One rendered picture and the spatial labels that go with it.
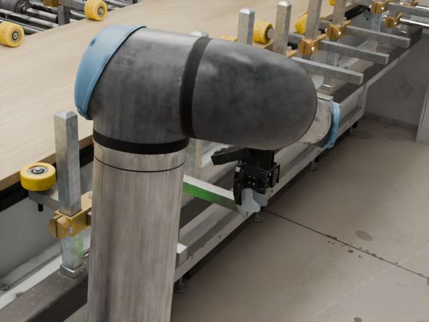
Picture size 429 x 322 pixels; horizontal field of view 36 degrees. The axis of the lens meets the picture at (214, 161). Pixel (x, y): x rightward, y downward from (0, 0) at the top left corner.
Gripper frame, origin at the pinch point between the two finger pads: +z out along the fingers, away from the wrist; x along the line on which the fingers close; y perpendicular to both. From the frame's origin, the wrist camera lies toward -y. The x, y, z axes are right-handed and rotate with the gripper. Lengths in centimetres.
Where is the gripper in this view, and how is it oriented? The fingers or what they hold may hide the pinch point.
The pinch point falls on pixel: (242, 211)
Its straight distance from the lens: 157.8
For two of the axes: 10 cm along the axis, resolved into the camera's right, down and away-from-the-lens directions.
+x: 5.4, -3.6, 7.6
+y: 8.4, 2.6, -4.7
